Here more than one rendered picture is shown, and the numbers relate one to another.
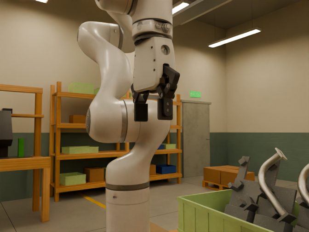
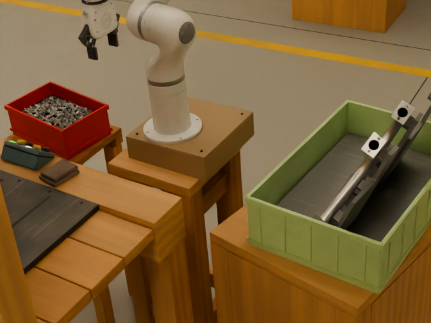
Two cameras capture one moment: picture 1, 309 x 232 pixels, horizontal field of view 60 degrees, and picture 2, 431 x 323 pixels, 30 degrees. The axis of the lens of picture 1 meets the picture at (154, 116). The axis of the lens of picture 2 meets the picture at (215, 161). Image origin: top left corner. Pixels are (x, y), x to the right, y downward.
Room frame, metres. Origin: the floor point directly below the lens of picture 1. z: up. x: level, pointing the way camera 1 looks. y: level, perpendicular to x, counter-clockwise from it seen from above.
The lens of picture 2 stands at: (0.00, -2.01, 2.27)
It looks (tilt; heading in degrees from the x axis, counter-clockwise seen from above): 34 degrees down; 67
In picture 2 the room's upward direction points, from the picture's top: 5 degrees counter-clockwise
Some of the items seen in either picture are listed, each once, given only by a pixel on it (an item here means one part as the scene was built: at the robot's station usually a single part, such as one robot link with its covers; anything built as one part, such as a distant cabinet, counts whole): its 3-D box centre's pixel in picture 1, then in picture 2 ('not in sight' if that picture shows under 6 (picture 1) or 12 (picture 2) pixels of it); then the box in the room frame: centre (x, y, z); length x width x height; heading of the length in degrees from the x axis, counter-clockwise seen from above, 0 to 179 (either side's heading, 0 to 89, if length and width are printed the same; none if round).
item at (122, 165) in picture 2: not in sight; (176, 155); (0.75, 0.07, 0.83); 0.32 x 0.32 x 0.04; 33
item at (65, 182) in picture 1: (122, 138); not in sight; (5.97, 0.71, 1.12); 3.01 x 0.54 x 2.23; 126
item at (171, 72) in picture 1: (165, 75); (88, 31); (0.50, -0.02, 1.37); 0.08 x 0.01 x 0.06; 32
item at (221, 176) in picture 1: (233, 179); not in sight; (5.97, -1.75, 0.22); 1.20 x 0.81 x 0.44; 31
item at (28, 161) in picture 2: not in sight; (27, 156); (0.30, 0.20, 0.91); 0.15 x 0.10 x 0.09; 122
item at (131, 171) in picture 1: (138, 141); (169, 44); (0.76, 0.05, 1.24); 0.19 x 0.12 x 0.24; 111
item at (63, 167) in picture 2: not in sight; (58, 172); (0.36, 0.05, 0.91); 0.10 x 0.08 x 0.03; 22
